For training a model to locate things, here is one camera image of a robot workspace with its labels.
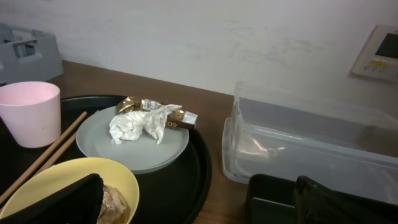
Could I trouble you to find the pink plastic cup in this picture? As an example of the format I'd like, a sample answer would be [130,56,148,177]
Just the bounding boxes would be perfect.
[1,82,62,148]

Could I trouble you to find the black rectangular tray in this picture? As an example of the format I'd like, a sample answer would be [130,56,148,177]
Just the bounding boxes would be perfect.
[245,174,297,223]

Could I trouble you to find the grey round plate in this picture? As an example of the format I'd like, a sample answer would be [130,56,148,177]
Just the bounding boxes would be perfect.
[76,106,189,174]

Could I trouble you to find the food scraps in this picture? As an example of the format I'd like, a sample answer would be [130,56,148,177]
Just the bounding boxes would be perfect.
[96,185,131,224]

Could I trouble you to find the round black tray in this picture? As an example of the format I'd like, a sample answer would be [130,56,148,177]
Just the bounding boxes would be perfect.
[0,95,213,224]

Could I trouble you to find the grey dishwasher rack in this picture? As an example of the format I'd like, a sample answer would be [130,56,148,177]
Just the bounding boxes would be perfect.
[1,23,63,86]

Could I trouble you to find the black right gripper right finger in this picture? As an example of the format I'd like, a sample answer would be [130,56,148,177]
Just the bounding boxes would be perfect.
[293,175,397,224]

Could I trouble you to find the white wall control panel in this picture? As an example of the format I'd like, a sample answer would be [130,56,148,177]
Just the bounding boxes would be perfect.
[351,25,397,82]

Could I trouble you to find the wooden chopstick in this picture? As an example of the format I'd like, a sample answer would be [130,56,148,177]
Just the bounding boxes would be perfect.
[1,111,88,204]
[35,133,77,175]

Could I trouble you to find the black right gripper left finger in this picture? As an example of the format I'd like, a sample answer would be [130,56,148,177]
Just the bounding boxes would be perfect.
[1,173,104,224]

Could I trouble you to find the white napkin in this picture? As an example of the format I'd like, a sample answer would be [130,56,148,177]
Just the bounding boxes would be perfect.
[109,105,182,144]

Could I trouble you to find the clear plastic bin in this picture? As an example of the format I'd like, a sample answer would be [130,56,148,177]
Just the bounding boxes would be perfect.
[222,82,397,204]

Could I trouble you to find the yellow bowl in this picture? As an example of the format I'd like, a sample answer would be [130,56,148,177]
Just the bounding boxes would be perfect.
[1,157,139,223]

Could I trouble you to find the gold snack wrapper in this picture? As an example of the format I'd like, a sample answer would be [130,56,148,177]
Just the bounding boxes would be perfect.
[116,96,198,129]

